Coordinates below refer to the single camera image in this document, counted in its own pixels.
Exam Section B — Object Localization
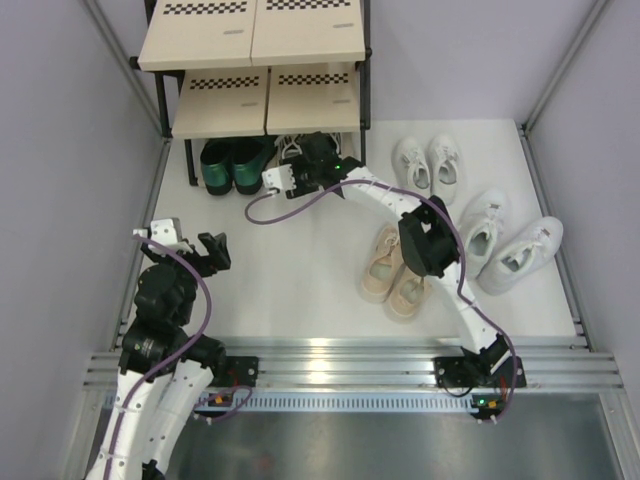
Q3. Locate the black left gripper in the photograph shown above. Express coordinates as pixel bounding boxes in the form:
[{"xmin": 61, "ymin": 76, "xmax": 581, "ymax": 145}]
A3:
[{"xmin": 142, "ymin": 231, "xmax": 229, "ymax": 325}]

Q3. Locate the black white sneaker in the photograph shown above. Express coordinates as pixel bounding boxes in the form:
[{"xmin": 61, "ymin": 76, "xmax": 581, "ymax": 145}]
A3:
[
  {"xmin": 325, "ymin": 132, "xmax": 343, "ymax": 156},
  {"xmin": 275, "ymin": 134, "xmax": 302, "ymax": 165}
]

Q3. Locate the green loafer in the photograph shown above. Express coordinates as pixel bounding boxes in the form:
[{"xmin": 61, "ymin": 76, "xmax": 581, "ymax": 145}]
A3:
[
  {"xmin": 232, "ymin": 136, "xmax": 276, "ymax": 195},
  {"xmin": 200, "ymin": 138, "xmax": 235, "ymax": 196}
]

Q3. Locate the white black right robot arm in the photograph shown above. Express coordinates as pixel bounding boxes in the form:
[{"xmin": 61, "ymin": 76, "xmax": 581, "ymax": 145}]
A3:
[{"xmin": 265, "ymin": 132, "xmax": 527, "ymax": 392}]

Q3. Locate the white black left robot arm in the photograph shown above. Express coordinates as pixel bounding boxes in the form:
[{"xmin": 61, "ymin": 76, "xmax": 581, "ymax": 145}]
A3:
[{"xmin": 86, "ymin": 227, "xmax": 258, "ymax": 479}]

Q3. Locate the black beige shoe shelf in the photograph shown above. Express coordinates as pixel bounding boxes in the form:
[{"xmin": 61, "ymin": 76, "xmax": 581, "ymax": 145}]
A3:
[{"xmin": 129, "ymin": 1, "xmax": 372, "ymax": 186}]

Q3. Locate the white grey sneaker left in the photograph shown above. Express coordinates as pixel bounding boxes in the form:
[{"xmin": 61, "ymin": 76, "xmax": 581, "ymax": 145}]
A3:
[{"xmin": 392, "ymin": 137, "xmax": 431, "ymax": 194}]

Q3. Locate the white grey sneaker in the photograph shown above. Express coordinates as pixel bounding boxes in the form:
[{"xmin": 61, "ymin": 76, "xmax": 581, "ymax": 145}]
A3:
[
  {"xmin": 392, "ymin": 137, "xmax": 431, "ymax": 194},
  {"xmin": 427, "ymin": 134, "xmax": 460, "ymax": 205}
]

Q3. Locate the beige lace sneaker left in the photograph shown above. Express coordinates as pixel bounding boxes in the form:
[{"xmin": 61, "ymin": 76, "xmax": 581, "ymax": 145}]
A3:
[{"xmin": 361, "ymin": 225, "xmax": 403, "ymax": 303}]

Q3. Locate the beige lace sneaker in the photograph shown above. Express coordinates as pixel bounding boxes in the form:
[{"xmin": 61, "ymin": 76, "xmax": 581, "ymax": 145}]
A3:
[
  {"xmin": 361, "ymin": 225, "xmax": 403, "ymax": 303},
  {"xmin": 386, "ymin": 266, "xmax": 433, "ymax": 323}
]

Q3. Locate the white grey sneaker right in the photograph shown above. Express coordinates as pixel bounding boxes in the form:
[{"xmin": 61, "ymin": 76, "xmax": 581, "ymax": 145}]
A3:
[{"xmin": 427, "ymin": 134, "xmax": 460, "ymax": 205}]

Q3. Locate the beige lace sneaker right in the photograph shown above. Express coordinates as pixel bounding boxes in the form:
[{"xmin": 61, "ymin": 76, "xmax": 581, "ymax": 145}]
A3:
[{"xmin": 386, "ymin": 266, "xmax": 433, "ymax": 323}]

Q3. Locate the white leather sneaker left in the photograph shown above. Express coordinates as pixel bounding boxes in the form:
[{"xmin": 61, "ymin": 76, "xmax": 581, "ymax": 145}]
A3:
[{"xmin": 459, "ymin": 188, "xmax": 509, "ymax": 279}]

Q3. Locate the white leather sneaker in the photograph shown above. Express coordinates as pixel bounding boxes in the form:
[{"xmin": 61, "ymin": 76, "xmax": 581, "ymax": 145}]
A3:
[
  {"xmin": 459, "ymin": 188, "xmax": 509, "ymax": 279},
  {"xmin": 477, "ymin": 216, "xmax": 564, "ymax": 296}
]

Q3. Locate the white leather sneaker right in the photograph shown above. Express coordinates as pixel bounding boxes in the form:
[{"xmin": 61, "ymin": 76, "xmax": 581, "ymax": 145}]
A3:
[{"xmin": 477, "ymin": 216, "xmax": 564, "ymax": 296}]

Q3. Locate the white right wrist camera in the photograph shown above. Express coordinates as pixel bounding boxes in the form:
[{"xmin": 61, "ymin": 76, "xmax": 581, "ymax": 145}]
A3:
[{"xmin": 262, "ymin": 164, "xmax": 297, "ymax": 198}]

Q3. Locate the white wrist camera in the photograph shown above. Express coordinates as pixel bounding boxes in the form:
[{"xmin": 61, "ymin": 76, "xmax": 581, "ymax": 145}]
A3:
[
  {"xmin": 262, "ymin": 164, "xmax": 297, "ymax": 198},
  {"xmin": 132, "ymin": 218, "xmax": 194, "ymax": 254}
]

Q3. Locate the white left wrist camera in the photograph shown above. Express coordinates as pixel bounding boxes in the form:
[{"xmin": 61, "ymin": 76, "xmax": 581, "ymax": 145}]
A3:
[{"xmin": 132, "ymin": 218, "xmax": 194, "ymax": 254}]

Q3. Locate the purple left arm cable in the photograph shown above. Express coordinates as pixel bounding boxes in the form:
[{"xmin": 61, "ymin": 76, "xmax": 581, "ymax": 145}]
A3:
[{"xmin": 99, "ymin": 229, "xmax": 254, "ymax": 480}]

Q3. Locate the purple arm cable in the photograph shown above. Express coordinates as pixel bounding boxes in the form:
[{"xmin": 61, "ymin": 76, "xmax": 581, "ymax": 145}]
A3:
[
  {"xmin": 244, "ymin": 180, "xmax": 521, "ymax": 421},
  {"xmin": 99, "ymin": 229, "xmax": 254, "ymax": 480}
]

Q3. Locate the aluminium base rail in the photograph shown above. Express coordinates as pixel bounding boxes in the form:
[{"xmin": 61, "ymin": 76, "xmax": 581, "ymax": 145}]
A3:
[{"xmin": 82, "ymin": 334, "xmax": 626, "ymax": 421}]

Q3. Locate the aluminium frame post left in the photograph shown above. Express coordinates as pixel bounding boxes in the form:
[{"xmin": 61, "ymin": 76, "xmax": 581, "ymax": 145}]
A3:
[{"xmin": 79, "ymin": 0, "xmax": 160, "ymax": 128}]

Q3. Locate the aluminium frame post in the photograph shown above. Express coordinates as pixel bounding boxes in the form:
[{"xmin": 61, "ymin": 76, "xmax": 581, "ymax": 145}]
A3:
[
  {"xmin": 520, "ymin": 0, "xmax": 614, "ymax": 139},
  {"xmin": 79, "ymin": 0, "xmax": 160, "ymax": 128}
]

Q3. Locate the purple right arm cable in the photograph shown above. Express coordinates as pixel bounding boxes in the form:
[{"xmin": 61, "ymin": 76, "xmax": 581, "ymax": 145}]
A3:
[{"xmin": 244, "ymin": 180, "xmax": 521, "ymax": 421}]

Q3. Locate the aluminium frame post right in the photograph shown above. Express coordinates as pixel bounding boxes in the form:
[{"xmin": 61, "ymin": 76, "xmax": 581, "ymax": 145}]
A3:
[{"xmin": 520, "ymin": 0, "xmax": 614, "ymax": 139}]

